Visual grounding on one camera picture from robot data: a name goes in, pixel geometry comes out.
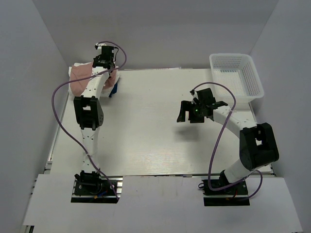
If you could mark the white plastic mesh basket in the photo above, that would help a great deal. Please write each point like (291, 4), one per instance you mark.
(238, 73)

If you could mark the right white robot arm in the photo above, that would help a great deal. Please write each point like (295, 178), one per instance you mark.
(257, 144)

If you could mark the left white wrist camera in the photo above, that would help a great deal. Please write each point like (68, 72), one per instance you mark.
(98, 46)

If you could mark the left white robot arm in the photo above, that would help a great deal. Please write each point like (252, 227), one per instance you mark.
(87, 86)

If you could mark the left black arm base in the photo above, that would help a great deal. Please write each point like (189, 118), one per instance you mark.
(93, 188)

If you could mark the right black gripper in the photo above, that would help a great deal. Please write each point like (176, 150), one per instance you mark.
(188, 106)

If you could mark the pink printed t-shirt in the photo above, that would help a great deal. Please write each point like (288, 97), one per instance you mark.
(80, 77)

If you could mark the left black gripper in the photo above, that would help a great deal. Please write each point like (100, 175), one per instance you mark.
(97, 58)

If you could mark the blue folded t-shirt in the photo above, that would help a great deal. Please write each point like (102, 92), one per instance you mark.
(114, 90)

